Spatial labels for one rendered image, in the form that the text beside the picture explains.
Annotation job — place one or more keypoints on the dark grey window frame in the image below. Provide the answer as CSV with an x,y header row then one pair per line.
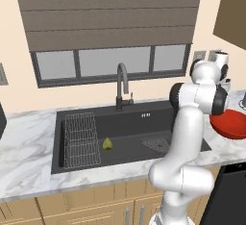
x,y
112,78

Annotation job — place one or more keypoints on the grey wall socket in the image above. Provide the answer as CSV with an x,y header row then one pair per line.
x,y
2,74
199,56
212,54

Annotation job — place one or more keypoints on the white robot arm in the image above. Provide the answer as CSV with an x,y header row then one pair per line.
x,y
187,132

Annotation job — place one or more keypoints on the yellow-green lemon wedge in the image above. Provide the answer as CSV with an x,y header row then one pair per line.
x,y
108,144

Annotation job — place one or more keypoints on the red bowl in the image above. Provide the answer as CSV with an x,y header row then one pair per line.
x,y
231,124

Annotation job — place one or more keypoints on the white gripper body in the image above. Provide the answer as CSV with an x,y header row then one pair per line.
x,y
227,84

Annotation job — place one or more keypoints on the dark grey tap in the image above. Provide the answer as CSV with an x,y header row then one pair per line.
x,y
121,84

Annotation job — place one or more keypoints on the wooden drawer front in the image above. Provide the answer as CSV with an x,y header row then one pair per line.
x,y
89,195

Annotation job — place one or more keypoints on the brown wall cupboard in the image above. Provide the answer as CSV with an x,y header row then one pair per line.
x,y
232,11

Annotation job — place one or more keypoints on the grey sink drain strainer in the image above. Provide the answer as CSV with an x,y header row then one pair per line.
x,y
157,144

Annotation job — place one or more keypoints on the black kitchen sink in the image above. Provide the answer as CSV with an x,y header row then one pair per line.
x,y
128,129

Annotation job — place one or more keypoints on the brown window blind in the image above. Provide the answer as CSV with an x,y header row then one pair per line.
x,y
109,11

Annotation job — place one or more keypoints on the black dishwasher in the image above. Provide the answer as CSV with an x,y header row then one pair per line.
x,y
227,196

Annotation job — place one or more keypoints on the black appliance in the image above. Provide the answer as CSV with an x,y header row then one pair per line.
x,y
2,121

